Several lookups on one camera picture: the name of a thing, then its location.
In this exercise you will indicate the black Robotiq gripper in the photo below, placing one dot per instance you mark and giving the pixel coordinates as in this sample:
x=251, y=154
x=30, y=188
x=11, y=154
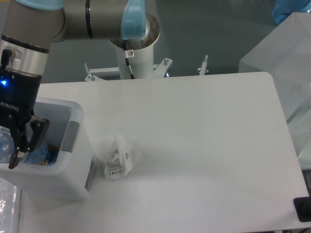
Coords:
x=18, y=94

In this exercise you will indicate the clear plastic water bottle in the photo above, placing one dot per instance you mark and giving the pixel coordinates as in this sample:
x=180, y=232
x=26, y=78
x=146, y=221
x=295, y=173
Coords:
x=9, y=145

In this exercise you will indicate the clear plastic wrapper bag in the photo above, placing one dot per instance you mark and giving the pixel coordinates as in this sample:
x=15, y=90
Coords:
x=122, y=157

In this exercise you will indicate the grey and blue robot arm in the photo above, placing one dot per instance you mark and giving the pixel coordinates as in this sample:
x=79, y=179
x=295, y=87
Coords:
x=25, y=42

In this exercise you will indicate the white trash can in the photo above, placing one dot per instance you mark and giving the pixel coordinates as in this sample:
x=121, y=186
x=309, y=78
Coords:
x=62, y=166

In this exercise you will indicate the blue yellow snack packet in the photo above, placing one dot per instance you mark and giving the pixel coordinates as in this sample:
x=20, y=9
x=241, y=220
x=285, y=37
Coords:
x=51, y=156

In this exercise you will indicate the metal table clamp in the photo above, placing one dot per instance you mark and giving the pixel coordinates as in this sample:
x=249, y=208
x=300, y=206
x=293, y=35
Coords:
x=203, y=69

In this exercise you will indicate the black device at table edge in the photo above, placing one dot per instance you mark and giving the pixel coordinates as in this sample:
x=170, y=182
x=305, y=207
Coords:
x=303, y=208

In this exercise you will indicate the blue plastic object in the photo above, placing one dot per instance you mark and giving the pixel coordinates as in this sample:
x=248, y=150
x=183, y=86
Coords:
x=283, y=8

